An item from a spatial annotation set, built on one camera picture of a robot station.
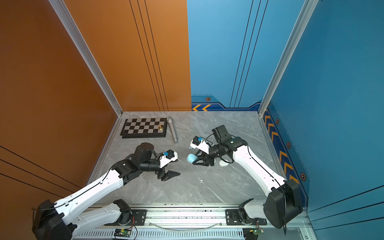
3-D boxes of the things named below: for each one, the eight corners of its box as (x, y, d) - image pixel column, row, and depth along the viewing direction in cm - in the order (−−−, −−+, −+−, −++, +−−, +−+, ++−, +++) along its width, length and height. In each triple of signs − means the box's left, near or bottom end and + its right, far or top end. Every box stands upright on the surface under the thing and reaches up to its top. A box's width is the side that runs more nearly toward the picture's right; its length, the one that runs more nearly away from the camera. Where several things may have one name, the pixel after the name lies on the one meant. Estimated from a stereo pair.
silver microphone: (174, 143, 103) (173, 141, 101) (167, 121, 116) (166, 119, 114) (178, 142, 104) (178, 139, 102) (171, 120, 117) (171, 118, 115)
